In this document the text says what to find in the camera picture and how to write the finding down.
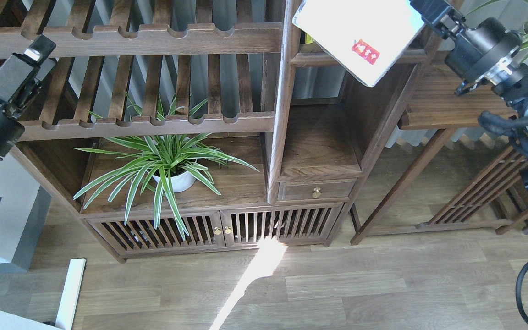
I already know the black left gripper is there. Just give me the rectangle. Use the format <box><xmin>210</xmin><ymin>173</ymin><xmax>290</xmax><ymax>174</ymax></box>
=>
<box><xmin>0</xmin><ymin>35</ymin><xmax>56</xmax><ymax>159</ymax></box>

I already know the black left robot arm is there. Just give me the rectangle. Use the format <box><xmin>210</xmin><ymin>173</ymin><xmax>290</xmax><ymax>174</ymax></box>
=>
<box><xmin>0</xmin><ymin>35</ymin><xmax>56</xmax><ymax>202</ymax></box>

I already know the wooden side table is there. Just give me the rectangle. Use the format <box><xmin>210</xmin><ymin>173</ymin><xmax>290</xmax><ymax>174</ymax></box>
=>
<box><xmin>351</xmin><ymin>51</ymin><xmax>528</xmax><ymax>245</ymax></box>

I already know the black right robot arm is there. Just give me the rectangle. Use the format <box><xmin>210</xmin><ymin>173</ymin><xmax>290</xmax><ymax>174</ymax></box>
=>
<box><xmin>409</xmin><ymin>0</ymin><xmax>528</xmax><ymax>192</ymax></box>

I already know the white table leg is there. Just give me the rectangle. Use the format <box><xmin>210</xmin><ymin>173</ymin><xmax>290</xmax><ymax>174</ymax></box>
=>
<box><xmin>55</xmin><ymin>258</ymin><xmax>86</xmax><ymax>330</ymax></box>

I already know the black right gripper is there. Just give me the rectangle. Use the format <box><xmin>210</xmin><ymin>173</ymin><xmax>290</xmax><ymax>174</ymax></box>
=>
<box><xmin>410</xmin><ymin>0</ymin><xmax>523</xmax><ymax>97</ymax></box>

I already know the spider plant white pot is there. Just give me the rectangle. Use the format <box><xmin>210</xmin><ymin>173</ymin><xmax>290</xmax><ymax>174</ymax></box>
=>
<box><xmin>72</xmin><ymin>91</ymin><xmax>259</xmax><ymax>239</ymax></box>

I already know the dark wooden bookshelf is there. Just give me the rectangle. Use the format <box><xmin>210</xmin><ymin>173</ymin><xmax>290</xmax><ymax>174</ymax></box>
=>
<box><xmin>0</xmin><ymin>0</ymin><xmax>440</xmax><ymax>263</ymax></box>

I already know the white book red label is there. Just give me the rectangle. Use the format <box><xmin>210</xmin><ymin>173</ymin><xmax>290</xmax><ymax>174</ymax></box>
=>
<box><xmin>292</xmin><ymin>0</ymin><xmax>424</xmax><ymax>87</ymax></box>

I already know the yellow book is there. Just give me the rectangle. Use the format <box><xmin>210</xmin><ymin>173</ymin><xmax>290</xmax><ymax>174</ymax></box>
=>
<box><xmin>302</xmin><ymin>32</ymin><xmax>314</xmax><ymax>44</ymax></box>

